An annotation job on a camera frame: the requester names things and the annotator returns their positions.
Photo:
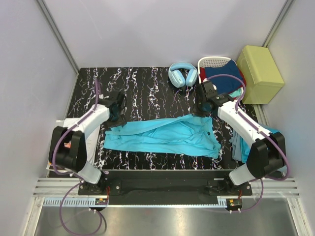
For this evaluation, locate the navy blue folded t-shirt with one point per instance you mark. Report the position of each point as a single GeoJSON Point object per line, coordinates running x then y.
{"type": "Point", "coordinates": [224, 83]}

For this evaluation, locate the aluminium rail frame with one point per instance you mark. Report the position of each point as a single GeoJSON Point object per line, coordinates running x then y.
{"type": "Point", "coordinates": [168, 207]}

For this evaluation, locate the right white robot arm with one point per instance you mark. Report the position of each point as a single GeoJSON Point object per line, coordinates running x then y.
{"type": "Point", "coordinates": [267, 149]}

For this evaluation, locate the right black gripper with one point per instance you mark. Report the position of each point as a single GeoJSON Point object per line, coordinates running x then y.
{"type": "Point", "coordinates": [195, 110]}

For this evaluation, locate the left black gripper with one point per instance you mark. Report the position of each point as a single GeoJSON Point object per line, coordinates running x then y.
{"type": "Point", "coordinates": [117, 120]}

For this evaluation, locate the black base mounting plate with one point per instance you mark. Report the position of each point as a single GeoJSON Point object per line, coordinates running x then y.
{"type": "Point", "coordinates": [167, 187]}

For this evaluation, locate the pile of teal t-shirts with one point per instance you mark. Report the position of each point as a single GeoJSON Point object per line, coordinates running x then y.
{"type": "Point", "coordinates": [240, 149]}

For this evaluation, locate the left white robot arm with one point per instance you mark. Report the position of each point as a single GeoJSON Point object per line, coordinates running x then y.
{"type": "Point", "coordinates": [97, 115]}

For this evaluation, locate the turquoise t-shirt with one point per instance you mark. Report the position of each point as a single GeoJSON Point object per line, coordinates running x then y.
{"type": "Point", "coordinates": [188, 135]}

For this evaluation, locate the light blue headphones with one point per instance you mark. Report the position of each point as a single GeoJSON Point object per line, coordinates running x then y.
{"type": "Point", "coordinates": [177, 78]}

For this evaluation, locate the white plastic laundry basket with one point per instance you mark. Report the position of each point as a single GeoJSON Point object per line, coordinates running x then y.
{"type": "Point", "coordinates": [212, 62]}

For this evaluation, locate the yellow-green storage box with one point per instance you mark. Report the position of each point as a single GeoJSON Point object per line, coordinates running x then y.
{"type": "Point", "coordinates": [261, 74]}

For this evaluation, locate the teal folded t-shirt in basket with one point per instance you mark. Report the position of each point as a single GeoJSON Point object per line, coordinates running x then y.
{"type": "Point", "coordinates": [236, 94]}

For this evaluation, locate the white paper sheets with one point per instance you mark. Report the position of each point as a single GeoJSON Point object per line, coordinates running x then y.
{"type": "Point", "coordinates": [89, 140]}

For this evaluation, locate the red folded t-shirt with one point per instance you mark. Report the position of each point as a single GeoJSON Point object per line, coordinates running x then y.
{"type": "Point", "coordinates": [201, 75]}

